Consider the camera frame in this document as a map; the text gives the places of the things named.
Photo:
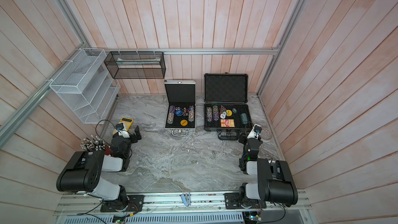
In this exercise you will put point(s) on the poker chip stack row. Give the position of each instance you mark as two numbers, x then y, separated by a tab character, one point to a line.
212	113

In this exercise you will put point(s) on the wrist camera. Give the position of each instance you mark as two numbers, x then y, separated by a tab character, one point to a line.
122	131
255	132

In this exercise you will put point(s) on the silver aluminium poker case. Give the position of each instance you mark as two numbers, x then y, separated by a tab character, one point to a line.
180	93

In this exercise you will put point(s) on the white wire mesh shelf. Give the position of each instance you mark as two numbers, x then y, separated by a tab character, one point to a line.
85	87

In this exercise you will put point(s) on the blue clip on rail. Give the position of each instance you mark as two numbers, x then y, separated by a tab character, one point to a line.
186	199

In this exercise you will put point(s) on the dark grey poker case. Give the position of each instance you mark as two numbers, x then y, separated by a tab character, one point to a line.
230	93

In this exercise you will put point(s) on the red pencil cup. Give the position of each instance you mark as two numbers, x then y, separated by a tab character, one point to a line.
95	143

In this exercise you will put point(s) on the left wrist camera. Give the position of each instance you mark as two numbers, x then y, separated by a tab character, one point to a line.
122	131

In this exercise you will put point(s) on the red dice group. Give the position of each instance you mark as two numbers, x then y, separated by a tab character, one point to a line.
185	111

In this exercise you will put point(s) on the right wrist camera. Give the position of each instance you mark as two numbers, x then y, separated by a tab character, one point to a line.
255	132

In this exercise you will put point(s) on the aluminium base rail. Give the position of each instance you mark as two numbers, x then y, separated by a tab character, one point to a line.
208	207

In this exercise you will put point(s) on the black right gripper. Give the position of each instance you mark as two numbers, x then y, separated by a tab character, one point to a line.
243	138

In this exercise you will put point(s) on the yellow calculator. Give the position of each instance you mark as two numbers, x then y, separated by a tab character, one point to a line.
127	122

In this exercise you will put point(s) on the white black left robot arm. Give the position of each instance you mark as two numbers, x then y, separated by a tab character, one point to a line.
83	172

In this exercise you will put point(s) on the yellow big blind button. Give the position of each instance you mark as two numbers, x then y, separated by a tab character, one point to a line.
184	122

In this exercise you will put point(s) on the playing card deck box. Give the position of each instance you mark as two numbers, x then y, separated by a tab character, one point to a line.
227	123

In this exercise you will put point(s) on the black mesh wall basket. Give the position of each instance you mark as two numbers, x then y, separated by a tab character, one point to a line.
136	64

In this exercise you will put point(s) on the clear tape roll red print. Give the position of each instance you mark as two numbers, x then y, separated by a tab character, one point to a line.
266	134

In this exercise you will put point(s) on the green chip stack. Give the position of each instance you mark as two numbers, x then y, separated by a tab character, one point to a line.
244	118

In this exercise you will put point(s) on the short purple tan chip stack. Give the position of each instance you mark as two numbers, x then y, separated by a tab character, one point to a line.
191	113

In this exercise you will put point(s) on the blue small blind button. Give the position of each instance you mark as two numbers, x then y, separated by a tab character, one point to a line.
179	112

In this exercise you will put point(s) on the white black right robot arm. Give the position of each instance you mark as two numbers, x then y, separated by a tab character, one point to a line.
274	184

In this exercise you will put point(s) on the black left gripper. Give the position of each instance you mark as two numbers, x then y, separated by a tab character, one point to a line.
134	139

